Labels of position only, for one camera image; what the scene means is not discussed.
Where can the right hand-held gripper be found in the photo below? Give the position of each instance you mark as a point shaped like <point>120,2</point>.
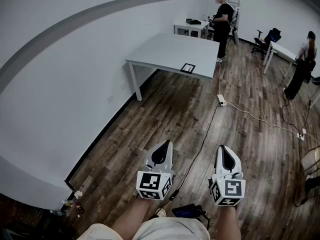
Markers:
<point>231,187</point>

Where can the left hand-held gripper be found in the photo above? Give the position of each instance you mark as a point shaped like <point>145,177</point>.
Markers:
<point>150,182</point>

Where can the black picture frame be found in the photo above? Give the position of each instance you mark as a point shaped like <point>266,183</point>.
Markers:
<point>188,68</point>

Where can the person's right forearm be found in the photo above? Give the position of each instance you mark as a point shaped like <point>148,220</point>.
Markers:
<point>228,221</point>

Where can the person's left forearm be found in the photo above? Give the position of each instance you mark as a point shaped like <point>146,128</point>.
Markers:
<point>135,214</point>

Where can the person's left shoe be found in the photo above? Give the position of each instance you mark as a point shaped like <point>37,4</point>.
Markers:
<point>161,212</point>

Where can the black waist pouch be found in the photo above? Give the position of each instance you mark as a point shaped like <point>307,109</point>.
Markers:
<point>186,210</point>

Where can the beige shirt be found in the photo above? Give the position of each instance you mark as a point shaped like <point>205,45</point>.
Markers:
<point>162,230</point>

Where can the white crumpled paper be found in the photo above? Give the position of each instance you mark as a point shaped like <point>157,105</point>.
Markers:
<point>78,194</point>

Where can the red bottle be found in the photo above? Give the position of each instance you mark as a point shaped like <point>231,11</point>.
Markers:
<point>79,207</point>

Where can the small clear bottle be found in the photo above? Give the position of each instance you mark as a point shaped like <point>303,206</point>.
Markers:
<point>68,203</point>

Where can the large white table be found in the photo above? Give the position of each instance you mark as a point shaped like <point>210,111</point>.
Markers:
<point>175,51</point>

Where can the clear plastic bottle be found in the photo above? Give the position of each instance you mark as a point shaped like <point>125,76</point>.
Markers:
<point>59,212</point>

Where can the long white desk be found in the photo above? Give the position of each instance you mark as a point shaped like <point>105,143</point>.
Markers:
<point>282,50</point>

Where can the grey panel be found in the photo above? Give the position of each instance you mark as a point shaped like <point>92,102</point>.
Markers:
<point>236,37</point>

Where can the small white table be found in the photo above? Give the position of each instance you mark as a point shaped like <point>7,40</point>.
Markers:
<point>192,25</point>

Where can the black office chair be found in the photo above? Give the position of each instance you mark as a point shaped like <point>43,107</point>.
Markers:
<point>272,35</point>

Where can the black box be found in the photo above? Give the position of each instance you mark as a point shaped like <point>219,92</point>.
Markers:
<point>193,21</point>

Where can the white wall outlet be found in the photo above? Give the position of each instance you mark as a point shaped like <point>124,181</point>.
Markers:
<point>110,99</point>
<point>123,85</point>

